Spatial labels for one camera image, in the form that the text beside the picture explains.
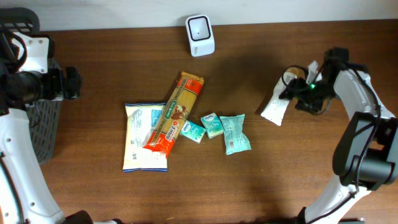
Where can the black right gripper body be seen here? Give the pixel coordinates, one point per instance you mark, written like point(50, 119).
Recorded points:
point(308, 96)

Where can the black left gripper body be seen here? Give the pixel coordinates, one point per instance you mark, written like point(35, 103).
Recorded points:
point(53, 85)

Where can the white Pantene tube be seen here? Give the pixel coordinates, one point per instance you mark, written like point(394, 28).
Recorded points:
point(276, 107)

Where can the teal wet wipes pack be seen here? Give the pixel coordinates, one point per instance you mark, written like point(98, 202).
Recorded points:
point(234, 138)

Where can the large cream wipes bag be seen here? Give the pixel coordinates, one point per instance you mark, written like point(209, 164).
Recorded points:
point(141, 121)

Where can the Kleenex tissue pack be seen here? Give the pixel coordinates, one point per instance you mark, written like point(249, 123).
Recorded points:
point(213, 125)
point(193, 131)

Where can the San Remo spaghetti pack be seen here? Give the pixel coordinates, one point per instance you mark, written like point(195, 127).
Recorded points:
point(175, 114)

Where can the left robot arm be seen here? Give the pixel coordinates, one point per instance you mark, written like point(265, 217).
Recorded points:
point(29, 76)

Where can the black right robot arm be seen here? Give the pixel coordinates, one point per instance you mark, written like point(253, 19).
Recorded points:
point(366, 156)

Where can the white barcode scanner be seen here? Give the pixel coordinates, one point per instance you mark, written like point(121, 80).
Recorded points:
point(200, 35)

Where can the grey plastic mesh basket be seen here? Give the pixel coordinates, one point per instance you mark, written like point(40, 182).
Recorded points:
point(44, 114)

